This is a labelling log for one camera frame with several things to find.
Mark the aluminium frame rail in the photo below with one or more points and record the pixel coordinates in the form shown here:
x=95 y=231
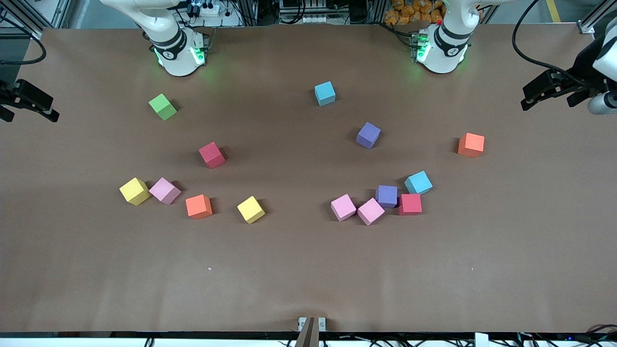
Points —
x=21 y=18
x=585 y=28

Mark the purple foam cube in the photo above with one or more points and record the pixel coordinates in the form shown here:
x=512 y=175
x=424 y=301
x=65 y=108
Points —
x=386 y=195
x=368 y=135

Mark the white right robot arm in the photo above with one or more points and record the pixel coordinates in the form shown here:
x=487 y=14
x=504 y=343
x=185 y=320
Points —
x=178 y=58

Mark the green foam cube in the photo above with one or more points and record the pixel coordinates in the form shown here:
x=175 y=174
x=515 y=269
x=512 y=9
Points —
x=163 y=107

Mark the yellow foam cube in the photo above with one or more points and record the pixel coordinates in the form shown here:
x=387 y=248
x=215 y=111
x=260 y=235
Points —
x=250 y=209
x=134 y=191

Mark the pink foam cube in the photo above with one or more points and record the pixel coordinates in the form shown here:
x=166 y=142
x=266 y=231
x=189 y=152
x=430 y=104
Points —
x=343 y=207
x=370 y=211
x=165 y=191

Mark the white power strip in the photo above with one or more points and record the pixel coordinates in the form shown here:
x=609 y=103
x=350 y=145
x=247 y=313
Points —
x=209 y=8
x=315 y=19

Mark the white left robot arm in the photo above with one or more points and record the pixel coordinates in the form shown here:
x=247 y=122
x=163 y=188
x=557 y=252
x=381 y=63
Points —
x=446 y=53

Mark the orange bagged items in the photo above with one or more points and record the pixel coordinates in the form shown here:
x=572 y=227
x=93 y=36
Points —
x=409 y=12

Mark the brown table cover sheet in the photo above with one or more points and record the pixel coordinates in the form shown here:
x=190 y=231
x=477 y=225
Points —
x=308 y=279

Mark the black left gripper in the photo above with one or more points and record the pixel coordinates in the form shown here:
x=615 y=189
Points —
x=582 y=68

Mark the blue foam cube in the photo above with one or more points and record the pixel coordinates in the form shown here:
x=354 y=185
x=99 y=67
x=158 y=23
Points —
x=418 y=182
x=325 y=93

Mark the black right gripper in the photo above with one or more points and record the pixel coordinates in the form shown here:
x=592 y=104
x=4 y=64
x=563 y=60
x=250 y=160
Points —
x=19 y=95

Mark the orange foam cube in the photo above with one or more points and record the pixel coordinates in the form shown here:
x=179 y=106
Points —
x=471 y=145
x=198 y=206

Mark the red foam cube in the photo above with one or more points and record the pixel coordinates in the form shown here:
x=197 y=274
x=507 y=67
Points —
x=410 y=204
x=212 y=155

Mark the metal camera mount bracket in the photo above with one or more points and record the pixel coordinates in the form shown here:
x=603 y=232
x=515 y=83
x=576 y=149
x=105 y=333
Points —
x=311 y=327

